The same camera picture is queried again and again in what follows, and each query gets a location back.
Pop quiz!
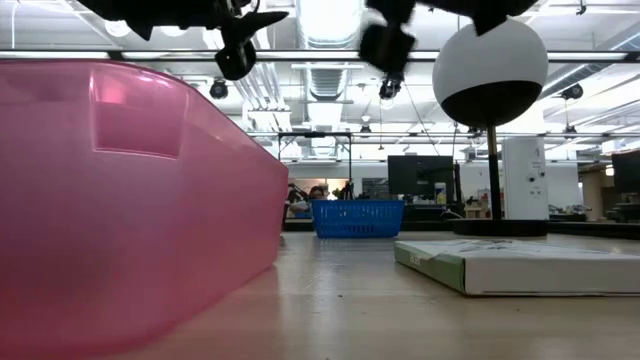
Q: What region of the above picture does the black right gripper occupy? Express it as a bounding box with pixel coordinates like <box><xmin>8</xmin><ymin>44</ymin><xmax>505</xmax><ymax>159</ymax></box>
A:
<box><xmin>358</xmin><ymin>22</ymin><xmax>418</xmax><ymax>75</ymax></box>

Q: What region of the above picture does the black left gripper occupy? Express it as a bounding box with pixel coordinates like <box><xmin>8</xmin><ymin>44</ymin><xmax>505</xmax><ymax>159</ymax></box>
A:
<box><xmin>214</xmin><ymin>10</ymin><xmax>291</xmax><ymax>82</ymax></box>

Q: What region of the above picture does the pink translucent plastic bin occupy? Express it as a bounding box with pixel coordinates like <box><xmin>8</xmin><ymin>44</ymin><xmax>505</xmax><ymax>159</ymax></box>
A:
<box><xmin>0</xmin><ymin>58</ymin><xmax>291</xmax><ymax>360</ymax></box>

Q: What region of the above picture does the black overhead crossbar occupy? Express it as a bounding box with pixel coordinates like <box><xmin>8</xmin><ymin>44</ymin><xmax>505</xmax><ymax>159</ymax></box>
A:
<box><xmin>0</xmin><ymin>48</ymin><xmax>640</xmax><ymax>63</ymax></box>

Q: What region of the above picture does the white globe lamp black base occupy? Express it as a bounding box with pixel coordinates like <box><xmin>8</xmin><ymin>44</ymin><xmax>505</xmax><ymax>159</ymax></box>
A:
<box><xmin>431</xmin><ymin>17</ymin><xmax>550</xmax><ymax>238</ymax></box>

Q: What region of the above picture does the black monitor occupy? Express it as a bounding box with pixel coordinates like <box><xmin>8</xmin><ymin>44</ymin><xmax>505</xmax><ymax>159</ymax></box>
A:
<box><xmin>611</xmin><ymin>149</ymin><xmax>640</xmax><ymax>196</ymax></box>
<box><xmin>387</xmin><ymin>154</ymin><xmax>456</xmax><ymax>204</ymax></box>

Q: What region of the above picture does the person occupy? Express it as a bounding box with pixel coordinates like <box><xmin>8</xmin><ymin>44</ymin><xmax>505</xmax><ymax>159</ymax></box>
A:
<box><xmin>287</xmin><ymin>182</ymin><xmax>329</xmax><ymax>219</ymax></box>

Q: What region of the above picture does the blue plastic basket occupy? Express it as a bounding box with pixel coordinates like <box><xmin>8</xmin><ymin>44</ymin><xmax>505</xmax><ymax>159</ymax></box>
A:
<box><xmin>309</xmin><ymin>199</ymin><xmax>406</xmax><ymax>240</ymax></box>

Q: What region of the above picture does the white column cabinet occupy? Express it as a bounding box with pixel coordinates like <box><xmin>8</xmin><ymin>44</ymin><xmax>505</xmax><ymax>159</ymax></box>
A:
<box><xmin>500</xmin><ymin>136</ymin><xmax>551</xmax><ymax>222</ymax></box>

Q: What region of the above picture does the white flat product box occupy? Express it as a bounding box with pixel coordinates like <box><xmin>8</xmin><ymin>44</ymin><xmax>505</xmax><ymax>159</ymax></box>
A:
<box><xmin>392</xmin><ymin>238</ymin><xmax>640</xmax><ymax>298</ymax></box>

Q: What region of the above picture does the silver ventilation duct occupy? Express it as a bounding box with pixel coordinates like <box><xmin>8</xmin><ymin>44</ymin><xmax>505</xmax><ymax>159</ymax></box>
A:
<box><xmin>293</xmin><ymin>0</ymin><xmax>366</xmax><ymax>157</ymax></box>

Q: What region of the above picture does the black aluminium table frame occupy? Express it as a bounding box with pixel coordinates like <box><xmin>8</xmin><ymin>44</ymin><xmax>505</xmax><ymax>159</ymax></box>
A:
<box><xmin>282</xmin><ymin>218</ymin><xmax>640</xmax><ymax>241</ymax></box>

